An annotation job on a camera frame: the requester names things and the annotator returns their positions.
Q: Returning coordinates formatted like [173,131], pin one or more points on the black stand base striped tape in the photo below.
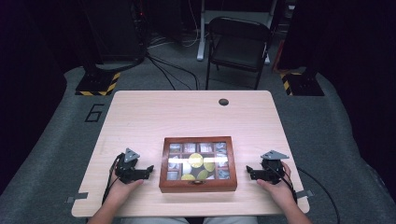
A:
[305,85]
[96,84]

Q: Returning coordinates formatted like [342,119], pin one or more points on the person's left hand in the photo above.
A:
[123,188]

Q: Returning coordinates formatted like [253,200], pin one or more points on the black equipment cabinet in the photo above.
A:
[115,28]

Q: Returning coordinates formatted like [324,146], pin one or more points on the person's right hand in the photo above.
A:
[278,191]

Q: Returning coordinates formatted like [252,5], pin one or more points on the grey tape strip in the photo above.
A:
[77,197]
[305,194]

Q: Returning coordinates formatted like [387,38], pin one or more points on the yellow-lid capsule left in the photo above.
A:
[188,177]

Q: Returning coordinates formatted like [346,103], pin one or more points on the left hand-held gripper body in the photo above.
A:
[127,169]

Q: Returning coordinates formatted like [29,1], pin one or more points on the green lid coffee capsule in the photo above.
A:
[202,174]
[209,166]
[195,160]

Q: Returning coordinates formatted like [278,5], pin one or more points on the dark round table grommet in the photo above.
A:
[223,102]

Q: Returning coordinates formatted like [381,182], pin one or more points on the black folding chair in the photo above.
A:
[236,49]

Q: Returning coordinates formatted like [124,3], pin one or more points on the wooden box with glass lid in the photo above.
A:
[199,186]

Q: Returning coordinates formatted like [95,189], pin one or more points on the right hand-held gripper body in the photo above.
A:
[272,169]

